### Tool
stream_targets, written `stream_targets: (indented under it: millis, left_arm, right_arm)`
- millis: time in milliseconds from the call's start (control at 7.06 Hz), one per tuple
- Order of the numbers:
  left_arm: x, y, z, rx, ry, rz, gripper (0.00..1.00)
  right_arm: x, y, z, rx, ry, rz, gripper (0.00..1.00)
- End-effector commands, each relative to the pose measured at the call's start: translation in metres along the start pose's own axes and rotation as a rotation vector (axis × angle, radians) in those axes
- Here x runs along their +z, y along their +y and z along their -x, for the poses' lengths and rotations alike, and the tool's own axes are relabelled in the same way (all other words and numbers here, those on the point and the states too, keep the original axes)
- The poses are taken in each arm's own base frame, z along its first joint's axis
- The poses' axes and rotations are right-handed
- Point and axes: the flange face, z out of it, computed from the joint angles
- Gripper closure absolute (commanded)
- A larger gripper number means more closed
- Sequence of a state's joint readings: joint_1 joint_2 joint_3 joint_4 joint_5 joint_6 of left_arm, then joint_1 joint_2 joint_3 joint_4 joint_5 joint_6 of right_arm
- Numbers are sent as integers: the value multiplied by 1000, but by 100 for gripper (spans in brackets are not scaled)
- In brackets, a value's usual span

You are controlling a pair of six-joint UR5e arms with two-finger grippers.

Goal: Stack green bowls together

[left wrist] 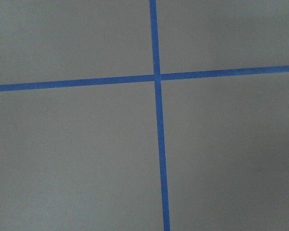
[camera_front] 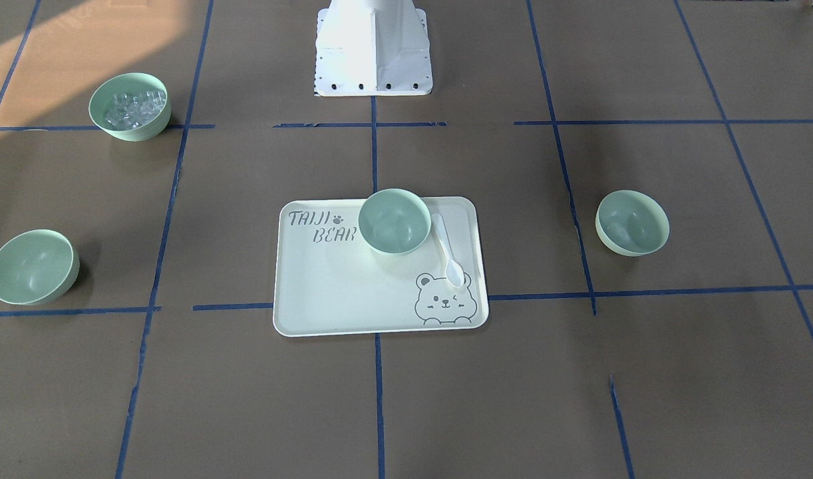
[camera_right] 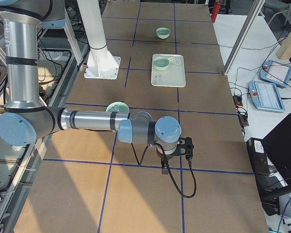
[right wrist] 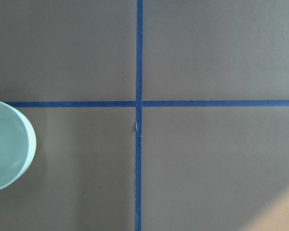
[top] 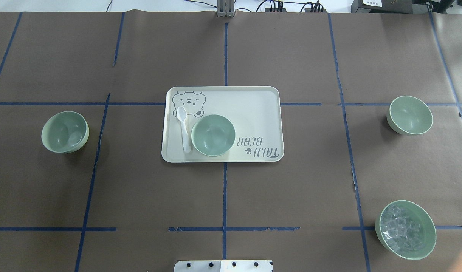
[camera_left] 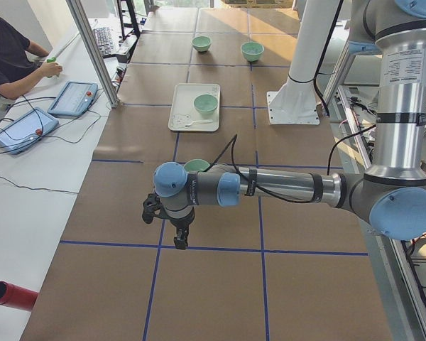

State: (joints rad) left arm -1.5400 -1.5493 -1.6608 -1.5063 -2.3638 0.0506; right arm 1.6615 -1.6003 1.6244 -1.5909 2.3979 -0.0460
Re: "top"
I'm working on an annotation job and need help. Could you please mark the aluminium camera post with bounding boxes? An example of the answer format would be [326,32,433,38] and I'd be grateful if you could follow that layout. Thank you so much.
[217,0,236,17]

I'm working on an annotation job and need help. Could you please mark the green bowl on tray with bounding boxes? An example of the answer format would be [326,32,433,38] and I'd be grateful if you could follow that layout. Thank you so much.
[191,115,236,157]

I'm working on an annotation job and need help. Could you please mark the white plastic spoon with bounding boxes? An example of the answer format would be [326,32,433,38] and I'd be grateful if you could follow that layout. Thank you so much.
[176,106,191,153]

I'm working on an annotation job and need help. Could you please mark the green bowl with ice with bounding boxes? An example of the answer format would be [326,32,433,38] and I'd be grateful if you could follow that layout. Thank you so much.
[375,200,437,261]

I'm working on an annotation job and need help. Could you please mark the clear ice cubes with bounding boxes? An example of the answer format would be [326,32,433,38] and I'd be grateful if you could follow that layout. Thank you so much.
[379,204,425,253]

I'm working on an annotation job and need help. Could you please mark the cream bear print tray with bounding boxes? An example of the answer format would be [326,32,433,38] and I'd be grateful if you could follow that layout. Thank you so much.
[161,86,284,162]

